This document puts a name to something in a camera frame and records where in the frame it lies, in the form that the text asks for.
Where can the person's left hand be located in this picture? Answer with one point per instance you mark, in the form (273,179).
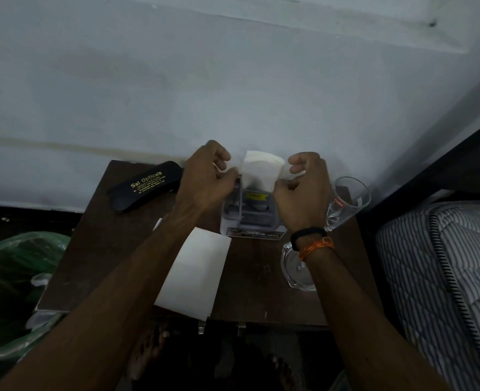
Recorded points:
(203,183)

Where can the person's right hand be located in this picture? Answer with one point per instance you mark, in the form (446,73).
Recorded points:
(309,203)

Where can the clear drinking glass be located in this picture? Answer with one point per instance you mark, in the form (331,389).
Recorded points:
(348,199)

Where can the grey plastic organizer box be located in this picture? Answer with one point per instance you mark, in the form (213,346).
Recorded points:
(256,211)

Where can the white paper napkin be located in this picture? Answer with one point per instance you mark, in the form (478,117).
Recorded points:
(260,171)
(195,276)

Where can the black glasses case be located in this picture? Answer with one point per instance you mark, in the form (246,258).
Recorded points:
(142,187)

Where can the clear glass ashtray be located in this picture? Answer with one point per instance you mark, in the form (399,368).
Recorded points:
(295,272)

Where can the pink-white wrapper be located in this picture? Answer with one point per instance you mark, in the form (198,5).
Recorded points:
(40,305)

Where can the person's left forearm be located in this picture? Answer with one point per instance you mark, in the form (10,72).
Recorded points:
(101,313)

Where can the person's right forearm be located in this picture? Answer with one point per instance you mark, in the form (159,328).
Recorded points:
(366,333)

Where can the person's right foot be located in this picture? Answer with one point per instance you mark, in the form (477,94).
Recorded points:
(282,372)

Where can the person's foot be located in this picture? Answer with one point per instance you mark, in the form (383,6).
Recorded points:
(150,350)
(282,372)

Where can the person's left foot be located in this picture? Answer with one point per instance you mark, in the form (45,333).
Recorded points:
(150,350)

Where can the black wristband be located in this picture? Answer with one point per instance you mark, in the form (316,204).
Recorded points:
(307,236)

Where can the metal drawer latch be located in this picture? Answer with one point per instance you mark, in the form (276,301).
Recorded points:
(201,329)
(240,330)

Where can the grey striped quilted mattress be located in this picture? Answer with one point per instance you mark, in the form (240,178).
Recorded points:
(451,289)

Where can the green lined waste bin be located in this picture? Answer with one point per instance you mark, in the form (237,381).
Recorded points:
(7,280)

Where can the black bed frame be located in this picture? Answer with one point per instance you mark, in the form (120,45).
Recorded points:
(435,171)

